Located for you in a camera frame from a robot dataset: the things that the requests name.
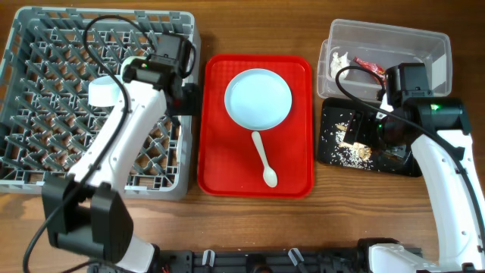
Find rice and food scraps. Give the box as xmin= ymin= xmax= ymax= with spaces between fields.
xmin=318 ymin=109 xmax=373 ymax=170

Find red snack wrapper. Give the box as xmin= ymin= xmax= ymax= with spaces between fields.
xmin=353 ymin=57 xmax=386 ymax=82

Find large light blue plate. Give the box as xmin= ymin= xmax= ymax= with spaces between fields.
xmin=224 ymin=68 xmax=293 ymax=131

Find white tissue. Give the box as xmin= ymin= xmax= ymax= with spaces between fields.
xmin=330 ymin=52 xmax=350 ymax=79

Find small light blue saucer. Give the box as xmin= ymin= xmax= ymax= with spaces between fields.
xmin=88 ymin=76 xmax=123 ymax=107

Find white plastic spoon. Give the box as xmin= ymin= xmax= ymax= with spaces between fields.
xmin=252 ymin=131 xmax=277 ymax=188

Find light green bowl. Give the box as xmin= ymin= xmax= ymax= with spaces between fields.
xmin=119 ymin=56 xmax=146 ymax=76

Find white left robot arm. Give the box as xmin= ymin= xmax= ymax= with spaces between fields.
xmin=42 ymin=55 xmax=198 ymax=272

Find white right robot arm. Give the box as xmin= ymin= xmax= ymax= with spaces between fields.
xmin=347 ymin=97 xmax=484 ymax=272

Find black plastic food-waste tray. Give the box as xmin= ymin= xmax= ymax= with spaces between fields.
xmin=317 ymin=98 xmax=422 ymax=177

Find clear plastic waste bin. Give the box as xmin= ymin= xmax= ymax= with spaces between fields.
xmin=317 ymin=19 xmax=452 ymax=99

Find grey plastic dishwasher rack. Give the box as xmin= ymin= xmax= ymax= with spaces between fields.
xmin=1 ymin=7 xmax=201 ymax=194

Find red plastic serving tray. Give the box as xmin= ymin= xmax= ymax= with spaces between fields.
xmin=197 ymin=54 xmax=314 ymax=199

